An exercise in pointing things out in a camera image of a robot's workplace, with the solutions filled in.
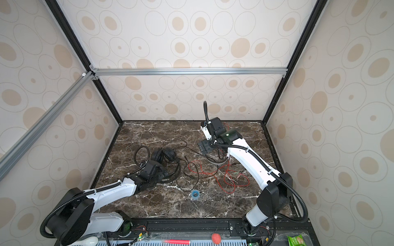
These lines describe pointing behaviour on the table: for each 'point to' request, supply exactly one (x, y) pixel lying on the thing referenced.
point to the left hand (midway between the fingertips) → (168, 172)
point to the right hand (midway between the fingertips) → (209, 142)
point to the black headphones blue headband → (163, 156)
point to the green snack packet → (297, 241)
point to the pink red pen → (177, 242)
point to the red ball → (216, 238)
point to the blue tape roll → (195, 194)
